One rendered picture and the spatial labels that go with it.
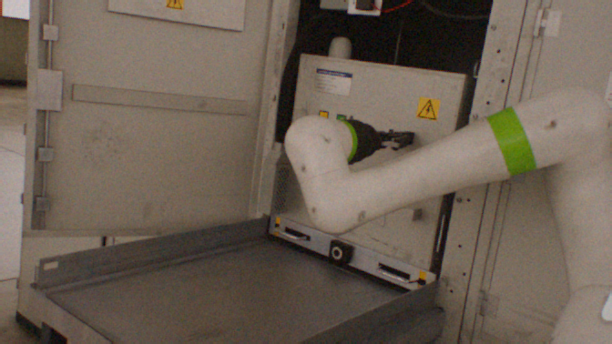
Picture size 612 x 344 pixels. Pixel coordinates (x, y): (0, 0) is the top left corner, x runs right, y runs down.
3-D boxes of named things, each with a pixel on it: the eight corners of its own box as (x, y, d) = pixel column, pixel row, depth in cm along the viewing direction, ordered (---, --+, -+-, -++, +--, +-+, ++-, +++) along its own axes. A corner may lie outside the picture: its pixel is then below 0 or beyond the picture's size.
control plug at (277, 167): (270, 216, 160) (277, 153, 157) (257, 211, 163) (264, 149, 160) (288, 212, 166) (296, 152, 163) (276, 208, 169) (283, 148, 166)
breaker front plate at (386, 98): (424, 277, 143) (461, 76, 133) (277, 220, 172) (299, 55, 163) (427, 275, 144) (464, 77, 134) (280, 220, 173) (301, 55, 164)
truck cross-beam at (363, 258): (432, 298, 142) (435, 275, 140) (268, 232, 175) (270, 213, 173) (441, 294, 145) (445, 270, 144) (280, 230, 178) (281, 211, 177)
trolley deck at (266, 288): (230, 463, 89) (235, 426, 87) (27, 309, 126) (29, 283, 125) (442, 334, 140) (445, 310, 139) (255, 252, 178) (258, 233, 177)
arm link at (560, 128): (628, 157, 100) (596, 114, 109) (622, 101, 92) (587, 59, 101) (516, 195, 104) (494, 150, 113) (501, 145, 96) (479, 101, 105)
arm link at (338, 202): (484, 120, 111) (485, 109, 100) (509, 180, 109) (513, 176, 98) (307, 188, 120) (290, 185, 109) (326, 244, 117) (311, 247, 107)
